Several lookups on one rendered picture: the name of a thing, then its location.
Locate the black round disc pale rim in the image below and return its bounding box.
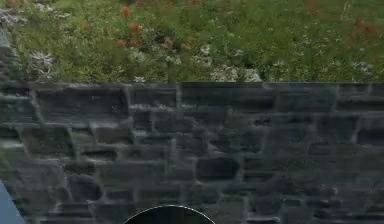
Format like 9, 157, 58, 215
122, 204, 217, 224

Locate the blue slanted panel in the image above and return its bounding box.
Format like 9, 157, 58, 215
0, 180, 26, 224

